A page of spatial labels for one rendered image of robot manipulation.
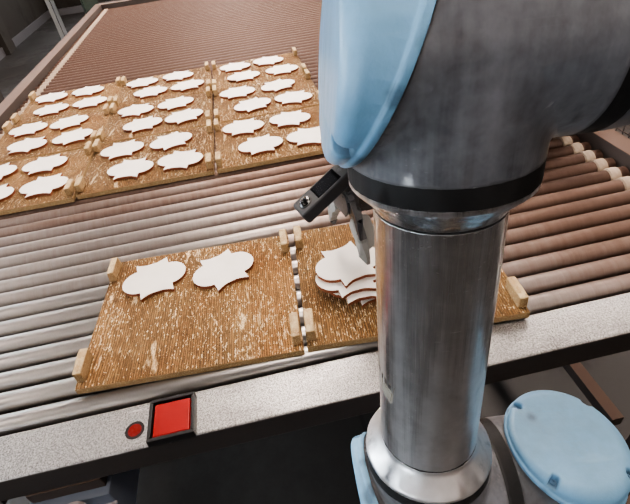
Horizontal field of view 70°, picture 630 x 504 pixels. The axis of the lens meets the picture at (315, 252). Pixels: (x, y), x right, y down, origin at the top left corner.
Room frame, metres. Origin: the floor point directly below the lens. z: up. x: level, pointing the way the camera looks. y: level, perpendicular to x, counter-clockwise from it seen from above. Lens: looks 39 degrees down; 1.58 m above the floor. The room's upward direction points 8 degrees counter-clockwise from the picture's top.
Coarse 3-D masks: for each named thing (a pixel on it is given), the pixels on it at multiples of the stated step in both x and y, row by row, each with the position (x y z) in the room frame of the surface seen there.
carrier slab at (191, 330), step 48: (288, 240) 0.84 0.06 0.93; (192, 288) 0.72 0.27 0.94; (240, 288) 0.70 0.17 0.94; (288, 288) 0.68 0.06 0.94; (96, 336) 0.62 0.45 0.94; (144, 336) 0.60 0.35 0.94; (192, 336) 0.59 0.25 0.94; (240, 336) 0.57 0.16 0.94; (288, 336) 0.55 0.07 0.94; (96, 384) 0.50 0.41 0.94
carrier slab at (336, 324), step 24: (312, 240) 0.83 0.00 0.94; (336, 240) 0.82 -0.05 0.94; (312, 264) 0.74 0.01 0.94; (312, 288) 0.67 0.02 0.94; (504, 288) 0.60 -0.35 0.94; (336, 312) 0.59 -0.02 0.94; (360, 312) 0.59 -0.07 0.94; (504, 312) 0.54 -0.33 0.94; (528, 312) 0.53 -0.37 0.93; (336, 336) 0.54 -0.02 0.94; (360, 336) 0.53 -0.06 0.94
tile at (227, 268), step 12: (228, 252) 0.82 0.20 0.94; (240, 252) 0.81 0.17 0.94; (204, 264) 0.79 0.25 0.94; (216, 264) 0.78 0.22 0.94; (228, 264) 0.77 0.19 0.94; (240, 264) 0.77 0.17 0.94; (252, 264) 0.76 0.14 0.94; (204, 276) 0.74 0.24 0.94; (216, 276) 0.74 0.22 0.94; (228, 276) 0.73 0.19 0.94; (240, 276) 0.73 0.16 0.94; (204, 288) 0.71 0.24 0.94; (216, 288) 0.71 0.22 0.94
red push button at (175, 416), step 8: (184, 400) 0.45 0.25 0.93; (160, 408) 0.44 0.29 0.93; (168, 408) 0.44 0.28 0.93; (176, 408) 0.44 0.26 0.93; (184, 408) 0.44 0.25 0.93; (160, 416) 0.43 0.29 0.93; (168, 416) 0.43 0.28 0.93; (176, 416) 0.42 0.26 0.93; (184, 416) 0.42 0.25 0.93; (160, 424) 0.41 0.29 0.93; (168, 424) 0.41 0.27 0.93; (176, 424) 0.41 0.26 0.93; (184, 424) 0.41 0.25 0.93; (160, 432) 0.40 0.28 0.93; (168, 432) 0.40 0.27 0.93
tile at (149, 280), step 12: (156, 264) 0.81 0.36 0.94; (168, 264) 0.80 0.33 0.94; (180, 264) 0.80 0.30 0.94; (132, 276) 0.78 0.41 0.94; (144, 276) 0.77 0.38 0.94; (156, 276) 0.77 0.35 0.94; (168, 276) 0.76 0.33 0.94; (180, 276) 0.76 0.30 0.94; (132, 288) 0.74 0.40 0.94; (144, 288) 0.73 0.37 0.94; (156, 288) 0.73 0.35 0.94; (168, 288) 0.72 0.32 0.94; (144, 300) 0.70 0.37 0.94
